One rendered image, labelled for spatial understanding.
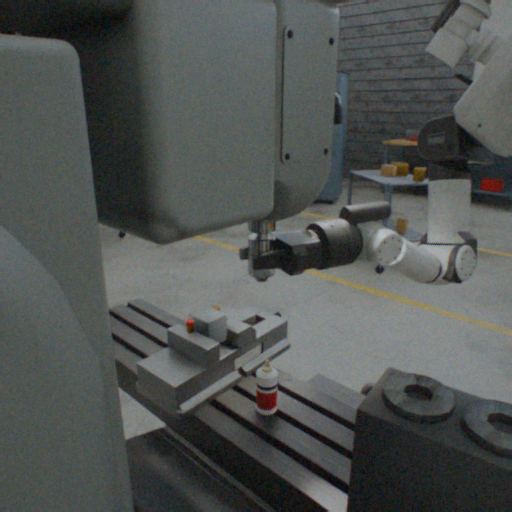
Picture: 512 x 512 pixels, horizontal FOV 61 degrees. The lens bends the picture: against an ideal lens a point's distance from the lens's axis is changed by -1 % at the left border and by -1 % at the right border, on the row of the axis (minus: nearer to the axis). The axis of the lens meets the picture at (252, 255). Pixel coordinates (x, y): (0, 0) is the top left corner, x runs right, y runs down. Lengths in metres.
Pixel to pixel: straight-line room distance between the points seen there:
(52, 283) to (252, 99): 0.30
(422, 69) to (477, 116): 7.72
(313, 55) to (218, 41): 0.19
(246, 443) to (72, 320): 0.52
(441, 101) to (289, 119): 7.91
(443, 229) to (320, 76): 0.54
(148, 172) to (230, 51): 0.15
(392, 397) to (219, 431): 0.35
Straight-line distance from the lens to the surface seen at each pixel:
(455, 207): 1.07
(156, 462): 0.88
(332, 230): 0.78
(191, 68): 0.46
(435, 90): 8.55
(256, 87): 0.52
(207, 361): 0.87
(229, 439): 0.83
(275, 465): 0.78
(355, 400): 1.26
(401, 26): 8.93
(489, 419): 0.64
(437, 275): 1.02
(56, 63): 0.34
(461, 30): 0.98
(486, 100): 0.94
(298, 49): 0.62
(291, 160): 0.61
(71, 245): 0.35
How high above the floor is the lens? 1.48
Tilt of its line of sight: 19 degrees down
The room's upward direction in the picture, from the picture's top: straight up
